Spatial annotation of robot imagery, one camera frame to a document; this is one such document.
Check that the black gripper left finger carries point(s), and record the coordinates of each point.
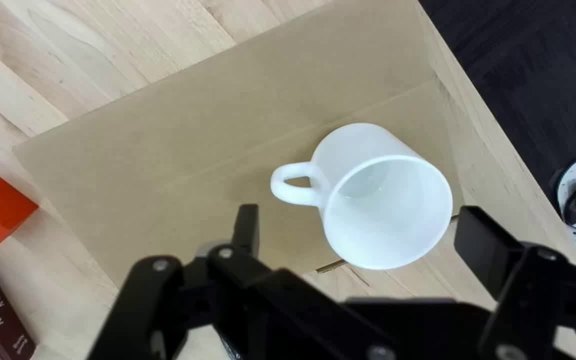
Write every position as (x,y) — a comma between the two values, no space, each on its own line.
(168,292)

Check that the brown cardboard box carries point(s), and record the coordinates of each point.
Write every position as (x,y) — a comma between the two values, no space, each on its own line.
(201,147)

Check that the white ceramic mug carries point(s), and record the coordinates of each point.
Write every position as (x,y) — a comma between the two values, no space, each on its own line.
(388,212)

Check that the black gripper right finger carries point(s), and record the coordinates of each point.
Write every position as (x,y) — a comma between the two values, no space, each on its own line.
(540,292)

